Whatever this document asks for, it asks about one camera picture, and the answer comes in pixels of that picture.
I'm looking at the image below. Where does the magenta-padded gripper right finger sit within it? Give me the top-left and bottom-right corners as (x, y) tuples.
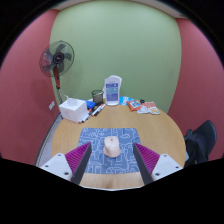
(132, 142), (184, 185)

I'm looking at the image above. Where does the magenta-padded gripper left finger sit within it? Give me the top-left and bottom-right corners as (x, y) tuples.
(39, 141), (93, 185)

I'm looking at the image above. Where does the pale pink computer mouse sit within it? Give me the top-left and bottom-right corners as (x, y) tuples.
(102, 135), (122, 158)

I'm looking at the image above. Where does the blue patterned mouse pad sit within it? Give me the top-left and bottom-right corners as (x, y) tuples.
(77, 127), (143, 175)

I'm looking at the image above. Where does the black whiteboard marker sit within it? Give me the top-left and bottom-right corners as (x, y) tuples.
(93, 103), (107, 117)
(78, 111), (93, 125)

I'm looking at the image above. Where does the white tissue box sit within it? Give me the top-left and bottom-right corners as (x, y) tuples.
(58, 96), (89, 124)

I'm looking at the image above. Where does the large orange white snack packet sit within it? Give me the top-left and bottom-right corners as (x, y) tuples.
(142, 101), (161, 116)

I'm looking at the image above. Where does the red whiteboard marker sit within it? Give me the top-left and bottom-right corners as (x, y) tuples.
(89, 103), (104, 117)

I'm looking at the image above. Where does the orange-red snack packet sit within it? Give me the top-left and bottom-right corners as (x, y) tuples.
(126, 99), (142, 112)

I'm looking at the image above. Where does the blue whiteboard eraser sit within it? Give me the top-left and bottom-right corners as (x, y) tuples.
(86, 100), (97, 110)

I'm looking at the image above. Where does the blue snack packet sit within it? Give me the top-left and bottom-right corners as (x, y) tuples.
(118, 96), (131, 106)

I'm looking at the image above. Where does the dark mesh pen cup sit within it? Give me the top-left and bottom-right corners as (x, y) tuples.
(91, 89), (105, 106)

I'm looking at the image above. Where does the black office chair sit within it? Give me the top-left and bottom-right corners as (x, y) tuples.
(194, 119), (218, 161)

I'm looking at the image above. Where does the black standing fan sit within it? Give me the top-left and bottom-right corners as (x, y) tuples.
(38, 40), (76, 104)

